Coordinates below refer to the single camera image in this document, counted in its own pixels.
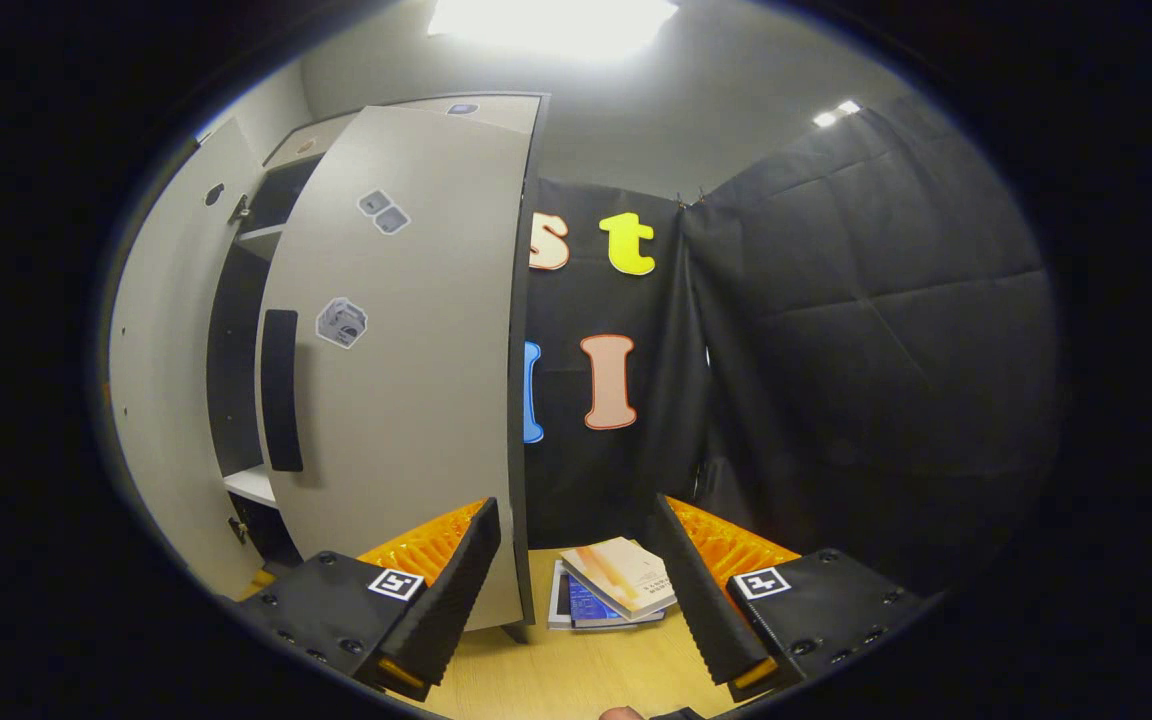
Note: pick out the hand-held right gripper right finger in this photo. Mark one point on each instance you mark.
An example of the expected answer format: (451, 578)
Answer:
(706, 600)

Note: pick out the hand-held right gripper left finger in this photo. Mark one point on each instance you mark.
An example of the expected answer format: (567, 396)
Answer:
(446, 600)

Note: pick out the grey shoe cabinet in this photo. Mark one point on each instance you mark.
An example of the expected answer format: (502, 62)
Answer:
(231, 380)

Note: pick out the metal door hinge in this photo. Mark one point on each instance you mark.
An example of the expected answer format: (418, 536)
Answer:
(236, 530)
(239, 208)

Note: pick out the beige cover book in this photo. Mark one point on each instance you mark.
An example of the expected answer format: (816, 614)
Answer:
(621, 575)

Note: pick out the blue cover book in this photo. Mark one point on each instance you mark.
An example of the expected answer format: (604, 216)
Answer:
(586, 605)

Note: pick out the black quilted cloth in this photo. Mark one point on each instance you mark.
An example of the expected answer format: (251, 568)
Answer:
(886, 350)

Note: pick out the black backdrop cloth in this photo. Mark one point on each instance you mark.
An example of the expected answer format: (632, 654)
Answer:
(576, 300)

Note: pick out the large ceiling light panel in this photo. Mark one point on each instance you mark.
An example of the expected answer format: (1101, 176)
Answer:
(551, 25)

